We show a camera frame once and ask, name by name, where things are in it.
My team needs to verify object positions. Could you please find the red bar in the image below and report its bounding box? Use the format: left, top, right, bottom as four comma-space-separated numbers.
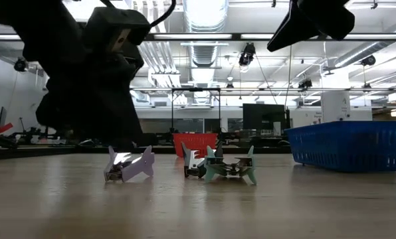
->
0, 122, 15, 140

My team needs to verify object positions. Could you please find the black hanging ceiling camera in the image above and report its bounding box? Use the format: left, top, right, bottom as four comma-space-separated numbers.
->
238, 42, 256, 67

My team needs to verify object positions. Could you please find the black monitor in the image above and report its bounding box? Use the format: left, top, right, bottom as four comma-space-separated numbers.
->
243, 103, 287, 137

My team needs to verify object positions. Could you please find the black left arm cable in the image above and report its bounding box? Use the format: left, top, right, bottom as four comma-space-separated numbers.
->
150, 0, 177, 28

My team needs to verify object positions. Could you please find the black ceiling spotlight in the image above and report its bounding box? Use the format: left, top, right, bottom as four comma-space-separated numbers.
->
360, 54, 377, 66
13, 56, 29, 73
298, 78, 314, 90

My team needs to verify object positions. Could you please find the black metal table frame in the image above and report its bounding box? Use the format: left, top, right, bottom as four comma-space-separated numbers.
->
0, 86, 396, 161

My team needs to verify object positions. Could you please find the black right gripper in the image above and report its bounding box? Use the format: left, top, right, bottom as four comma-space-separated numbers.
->
266, 0, 355, 53

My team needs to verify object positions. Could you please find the red plastic basket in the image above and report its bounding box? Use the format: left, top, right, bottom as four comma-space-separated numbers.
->
172, 133, 219, 159

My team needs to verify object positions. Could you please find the blue plastic basket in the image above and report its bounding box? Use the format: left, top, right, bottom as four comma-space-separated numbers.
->
286, 120, 396, 173

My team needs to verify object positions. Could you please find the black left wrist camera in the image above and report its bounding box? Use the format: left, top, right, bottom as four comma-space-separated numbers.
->
84, 6, 151, 47

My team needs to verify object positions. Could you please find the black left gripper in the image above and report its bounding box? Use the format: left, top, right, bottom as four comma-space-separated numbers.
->
35, 42, 146, 151

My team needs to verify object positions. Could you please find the silver ventilation duct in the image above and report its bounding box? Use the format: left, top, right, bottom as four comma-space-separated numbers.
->
183, 0, 229, 67

